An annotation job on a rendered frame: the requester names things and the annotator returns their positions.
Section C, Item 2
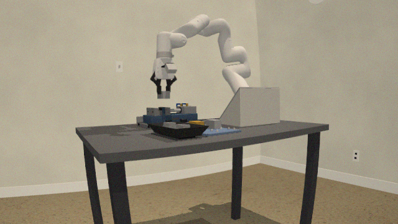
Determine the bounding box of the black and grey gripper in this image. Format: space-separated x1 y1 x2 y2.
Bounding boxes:
150 57 177 95

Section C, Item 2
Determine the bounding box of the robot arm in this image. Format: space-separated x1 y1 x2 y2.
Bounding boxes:
156 14 251 94

